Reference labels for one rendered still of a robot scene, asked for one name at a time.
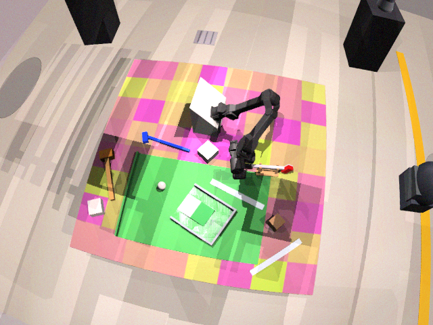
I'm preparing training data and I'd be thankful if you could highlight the orange block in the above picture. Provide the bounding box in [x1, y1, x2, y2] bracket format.
[267, 213, 285, 232]

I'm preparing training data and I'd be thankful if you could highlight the white golf ball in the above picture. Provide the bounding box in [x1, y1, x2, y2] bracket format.
[158, 181, 166, 190]

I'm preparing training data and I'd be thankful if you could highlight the green flat mat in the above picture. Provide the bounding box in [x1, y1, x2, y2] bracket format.
[118, 153, 271, 265]

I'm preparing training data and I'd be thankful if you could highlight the white flat bar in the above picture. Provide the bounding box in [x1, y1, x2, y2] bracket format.
[250, 239, 302, 275]
[210, 179, 264, 210]

